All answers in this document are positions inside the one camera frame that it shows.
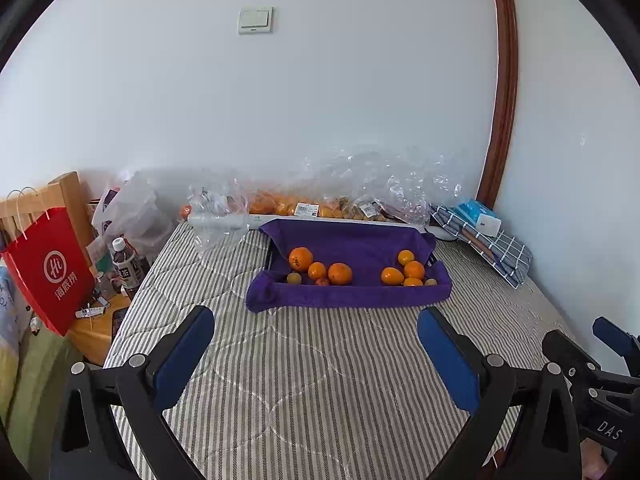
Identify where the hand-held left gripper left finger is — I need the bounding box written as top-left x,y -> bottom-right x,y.
49,305 -> 216,480

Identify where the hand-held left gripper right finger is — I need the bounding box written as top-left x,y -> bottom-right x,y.
417,306 -> 586,480

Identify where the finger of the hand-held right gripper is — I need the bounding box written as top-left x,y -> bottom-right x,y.
592,316 -> 640,361
541,329 -> 602,392

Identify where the wooden nightstand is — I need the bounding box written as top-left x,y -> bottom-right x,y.
67,290 -> 132,367

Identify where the dark bottle with white cap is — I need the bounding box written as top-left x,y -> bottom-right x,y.
111,237 -> 143,302

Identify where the grey checked cloth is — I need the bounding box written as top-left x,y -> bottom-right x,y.
430,204 -> 533,289

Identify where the striped bed cover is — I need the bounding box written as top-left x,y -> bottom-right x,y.
102,220 -> 606,480

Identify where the purple towel-lined tray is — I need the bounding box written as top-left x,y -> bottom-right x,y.
245,217 -> 453,314

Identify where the small white box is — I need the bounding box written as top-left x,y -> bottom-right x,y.
476,213 -> 502,237

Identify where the green fabric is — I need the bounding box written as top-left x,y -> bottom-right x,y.
0,330 -> 86,461

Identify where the white plastic bag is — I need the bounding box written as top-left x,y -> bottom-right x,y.
91,170 -> 173,256

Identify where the blue tissue pack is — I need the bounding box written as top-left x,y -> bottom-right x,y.
454,200 -> 496,223

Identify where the crumpled clear plastic bag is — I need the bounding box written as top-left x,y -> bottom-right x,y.
187,177 -> 251,256

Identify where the red paper bag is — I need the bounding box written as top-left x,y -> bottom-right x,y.
0,187 -> 97,337

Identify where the clear bag of brown fruit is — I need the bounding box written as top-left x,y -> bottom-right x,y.
330,195 -> 416,223

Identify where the clear bag of oranges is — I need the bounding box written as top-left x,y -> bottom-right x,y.
180,185 -> 331,221

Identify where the large clear plastic bag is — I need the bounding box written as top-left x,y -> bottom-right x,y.
295,145 -> 471,226

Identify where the brown wooden door frame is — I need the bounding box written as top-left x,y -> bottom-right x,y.
475,0 -> 519,209

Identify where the white light switch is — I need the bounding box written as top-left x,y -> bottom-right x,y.
237,6 -> 275,36

